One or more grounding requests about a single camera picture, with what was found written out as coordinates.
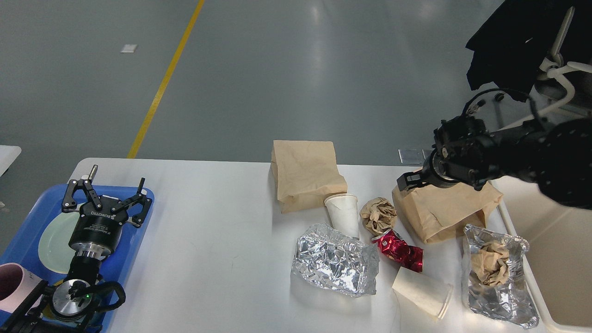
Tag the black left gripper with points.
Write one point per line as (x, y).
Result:
(99, 229)

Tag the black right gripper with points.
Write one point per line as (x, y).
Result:
(432, 173)

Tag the brown paper bag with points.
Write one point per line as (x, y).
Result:
(305, 173)
(440, 214)

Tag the green plate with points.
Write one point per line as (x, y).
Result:
(54, 251)

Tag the foil with brown paper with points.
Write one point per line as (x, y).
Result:
(494, 279)

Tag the dark teal mug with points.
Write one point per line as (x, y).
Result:
(94, 323)

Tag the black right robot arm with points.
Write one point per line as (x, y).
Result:
(556, 157)

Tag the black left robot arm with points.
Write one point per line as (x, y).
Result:
(85, 291)

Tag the crumpled brown paper ball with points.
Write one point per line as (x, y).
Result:
(378, 215)

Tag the crushed red can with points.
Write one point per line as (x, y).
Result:
(392, 245)

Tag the upright white paper cup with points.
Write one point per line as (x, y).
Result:
(343, 212)

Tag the blue plastic tray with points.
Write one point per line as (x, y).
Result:
(23, 249)

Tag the crumpled aluminium foil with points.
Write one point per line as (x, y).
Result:
(330, 260)

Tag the white side table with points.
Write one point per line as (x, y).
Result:
(8, 155)

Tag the pink mug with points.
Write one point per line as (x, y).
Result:
(16, 283)

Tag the white office chair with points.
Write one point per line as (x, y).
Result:
(552, 88)

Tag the lying white paper cup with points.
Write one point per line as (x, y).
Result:
(428, 294)

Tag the beige plastic bin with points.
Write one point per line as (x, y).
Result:
(559, 257)

